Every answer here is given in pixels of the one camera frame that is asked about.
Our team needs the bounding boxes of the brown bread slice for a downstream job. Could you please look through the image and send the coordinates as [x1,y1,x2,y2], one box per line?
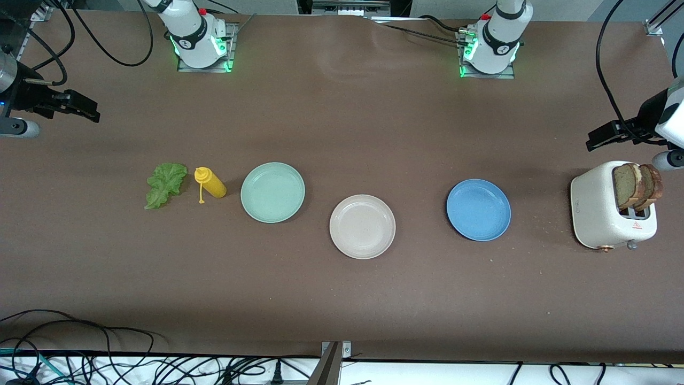
[638,164,664,210]
[612,163,643,210]

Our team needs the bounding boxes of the green lettuce leaf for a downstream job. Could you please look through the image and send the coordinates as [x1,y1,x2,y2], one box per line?
[144,163,189,210]

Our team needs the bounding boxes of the blue plate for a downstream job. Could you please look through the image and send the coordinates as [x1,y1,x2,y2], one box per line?
[446,179,512,242]

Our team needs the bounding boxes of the mint green plate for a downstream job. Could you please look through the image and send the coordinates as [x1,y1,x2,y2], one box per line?
[240,162,306,224]

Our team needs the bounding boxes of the beige plate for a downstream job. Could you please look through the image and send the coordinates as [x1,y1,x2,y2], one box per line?
[329,194,397,260]

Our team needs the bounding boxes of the cream white toaster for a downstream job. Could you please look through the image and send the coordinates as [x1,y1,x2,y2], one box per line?
[570,160,658,252]

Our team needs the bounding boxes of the yellow mustard squeeze bottle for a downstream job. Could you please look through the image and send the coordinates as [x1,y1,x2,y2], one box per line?
[194,167,227,204]

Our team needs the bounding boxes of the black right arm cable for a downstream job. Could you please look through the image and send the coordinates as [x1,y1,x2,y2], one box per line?
[0,0,154,86]

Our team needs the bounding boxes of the aluminium frame profile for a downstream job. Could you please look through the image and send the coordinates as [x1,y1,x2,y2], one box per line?
[645,0,675,37]

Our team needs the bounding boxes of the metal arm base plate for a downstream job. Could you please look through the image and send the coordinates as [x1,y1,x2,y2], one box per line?
[177,22,238,74]
[457,29,516,80]

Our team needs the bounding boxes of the black floor cable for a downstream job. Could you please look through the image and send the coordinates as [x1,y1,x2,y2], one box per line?
[0,309,166,385]

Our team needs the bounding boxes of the teal cable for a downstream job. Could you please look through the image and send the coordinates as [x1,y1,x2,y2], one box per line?
[0,348,70,384]

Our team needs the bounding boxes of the grey metal frame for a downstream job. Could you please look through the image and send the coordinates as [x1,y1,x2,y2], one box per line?
[312,0,392,17]

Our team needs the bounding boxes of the aluminium beam with bracket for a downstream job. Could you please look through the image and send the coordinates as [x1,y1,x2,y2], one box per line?
[307,341,353,385]

